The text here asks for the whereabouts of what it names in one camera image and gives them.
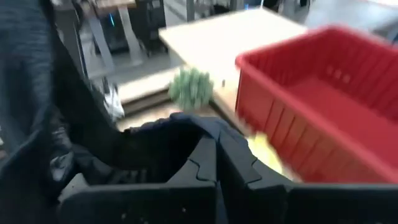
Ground yellow shirt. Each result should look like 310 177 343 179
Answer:
247 132 301 183

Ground dark denim jeans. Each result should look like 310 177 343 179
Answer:
0 0 246 194

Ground red plastic laundry basket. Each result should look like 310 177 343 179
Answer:
234 26 398 184

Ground green succulent plant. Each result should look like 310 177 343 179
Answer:
168 67 215 110

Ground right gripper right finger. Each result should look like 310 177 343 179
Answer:
217 129 398 224

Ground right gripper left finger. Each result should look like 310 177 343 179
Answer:
57 136 218 224

